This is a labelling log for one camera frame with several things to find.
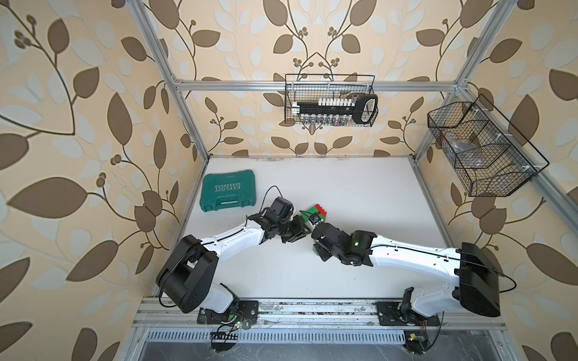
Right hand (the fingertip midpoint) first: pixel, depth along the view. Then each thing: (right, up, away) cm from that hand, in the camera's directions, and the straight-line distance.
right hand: (319, 240), depth 81 cm
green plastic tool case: (-40, +17, +21) cm, 48 cm away
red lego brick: (+2, +8, +18) cm, 20 cm away
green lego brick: (-1, +8, +18) cm, 19 cm away
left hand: (-4, +4, +2) cm, 5 cm away
